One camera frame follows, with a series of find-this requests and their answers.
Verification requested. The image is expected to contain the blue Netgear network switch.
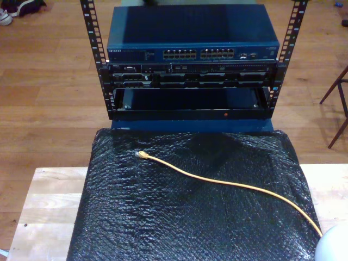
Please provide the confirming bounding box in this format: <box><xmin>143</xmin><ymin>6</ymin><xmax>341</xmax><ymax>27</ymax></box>
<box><xmin>106</xmin><ymin>4</ymin><xmax>281</xmax><ymax>65</ymax></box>

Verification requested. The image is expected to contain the black empty rack tray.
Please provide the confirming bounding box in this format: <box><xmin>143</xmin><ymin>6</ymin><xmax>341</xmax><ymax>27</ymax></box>
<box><xmin>107</xmin><ymin>86</ymin><xmax>274</xmax><ymax>121</ymax></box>

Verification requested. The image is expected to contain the black perforated rack post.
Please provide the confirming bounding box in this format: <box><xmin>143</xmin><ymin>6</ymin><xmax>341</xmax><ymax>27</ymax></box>
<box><xmin>268</xmin><ymin>0</ymin><xmax>309</xmax><ymax>119</ymax></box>
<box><xmin>79</xmin><ymin>0</ymin><xmax>116</xmax><ymax>121</ymax></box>

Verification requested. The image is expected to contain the blue rack base plate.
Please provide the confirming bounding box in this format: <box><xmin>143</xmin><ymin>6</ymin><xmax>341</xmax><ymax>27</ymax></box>
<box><xmin>110</xmin><ymin>118</ymin><xmax>275</xmax><ymax>134</ymax></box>

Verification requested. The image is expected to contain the black bubble wrap mat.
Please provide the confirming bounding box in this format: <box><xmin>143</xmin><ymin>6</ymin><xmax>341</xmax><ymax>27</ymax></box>
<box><xmin>66</xmin><ymin>127</ymin><xmax>331</xmax><ymax>261</ymax></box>

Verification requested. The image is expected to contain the dark sneaker white sole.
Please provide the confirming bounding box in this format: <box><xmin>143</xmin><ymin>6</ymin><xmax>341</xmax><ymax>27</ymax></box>
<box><xmin>5</xmin><ymin>0</ymin><xmax>47</xmax><ymax>17</ymax></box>

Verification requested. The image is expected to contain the brown wooden chair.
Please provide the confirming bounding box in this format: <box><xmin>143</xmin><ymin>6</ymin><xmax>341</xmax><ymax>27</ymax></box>
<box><xmin>319</xmin><ymin>65</ymin><xmax>348</xmax><ymax>150</ymax></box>

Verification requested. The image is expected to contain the black Dell rack server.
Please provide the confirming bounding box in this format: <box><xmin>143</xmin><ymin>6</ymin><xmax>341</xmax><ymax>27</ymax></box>
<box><xmin>99</xmin><ymin>61</ymin><xmax>278</xmax><ymax>89</ymax></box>

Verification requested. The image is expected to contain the yellow network cable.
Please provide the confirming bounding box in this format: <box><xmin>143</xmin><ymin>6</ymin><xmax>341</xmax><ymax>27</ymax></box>
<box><xmin>134</xmin><ymin>151</ymin><xmax>324</xmax><ymax>238</ymax></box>

